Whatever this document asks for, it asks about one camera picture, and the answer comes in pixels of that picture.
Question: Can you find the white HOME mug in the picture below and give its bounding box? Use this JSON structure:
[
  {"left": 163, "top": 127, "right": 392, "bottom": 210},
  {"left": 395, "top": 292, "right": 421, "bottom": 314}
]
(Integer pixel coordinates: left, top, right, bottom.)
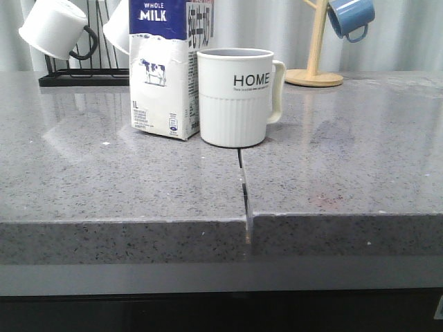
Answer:
[{"left": 197, "top": 48, "right": 286, "bottom": 148}]

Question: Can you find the whole milk carton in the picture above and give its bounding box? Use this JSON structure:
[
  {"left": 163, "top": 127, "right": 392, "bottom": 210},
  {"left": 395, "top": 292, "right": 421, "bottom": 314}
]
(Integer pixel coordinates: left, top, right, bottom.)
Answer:
[{"left": 129, "top": 0, "right": 215, "bottom": 140}]

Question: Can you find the wooden mug tree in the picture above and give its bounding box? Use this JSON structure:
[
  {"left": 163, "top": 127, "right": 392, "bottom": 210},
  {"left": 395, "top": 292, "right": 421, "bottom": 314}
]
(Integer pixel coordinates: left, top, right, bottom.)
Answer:
[{"left": 285, "top": 0, "right": 343, "bottom": 88}]

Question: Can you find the blue mug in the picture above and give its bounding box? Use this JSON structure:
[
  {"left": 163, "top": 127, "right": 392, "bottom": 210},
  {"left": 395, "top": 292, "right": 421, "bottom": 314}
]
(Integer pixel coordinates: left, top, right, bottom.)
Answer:
[{"left": 327, "top": 0, "right": 375, "bottom": 43}]

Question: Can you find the white mug black handle right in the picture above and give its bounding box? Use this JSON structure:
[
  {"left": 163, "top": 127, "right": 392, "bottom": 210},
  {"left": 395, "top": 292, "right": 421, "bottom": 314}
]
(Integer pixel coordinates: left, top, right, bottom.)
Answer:
[{"left": 103, "top": 0, "right": 129, "bottom": 55}]

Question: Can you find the white mug black handle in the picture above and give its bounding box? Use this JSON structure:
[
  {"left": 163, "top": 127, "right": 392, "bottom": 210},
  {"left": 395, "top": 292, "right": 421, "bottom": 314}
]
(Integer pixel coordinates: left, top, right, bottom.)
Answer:
[
  {"left": 103, "top": 0, "right": 129, "bottom": 55},
  {"left": 18, "top": 0, "right": 98, "bottom": 61}
]

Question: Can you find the black wire mug rack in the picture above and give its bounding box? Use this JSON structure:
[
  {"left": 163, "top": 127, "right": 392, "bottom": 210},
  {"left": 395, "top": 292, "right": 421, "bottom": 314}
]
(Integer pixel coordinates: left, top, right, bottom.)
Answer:
[{"left": 38, "top": 1, "right": 129, "bottom": 87}]

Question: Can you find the white mug black handle left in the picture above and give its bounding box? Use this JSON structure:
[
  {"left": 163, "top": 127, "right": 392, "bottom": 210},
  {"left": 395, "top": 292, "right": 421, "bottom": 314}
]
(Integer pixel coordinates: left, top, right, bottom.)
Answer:
[{"left": 18, "top": 0, "right": 98, "bottom": 61}]

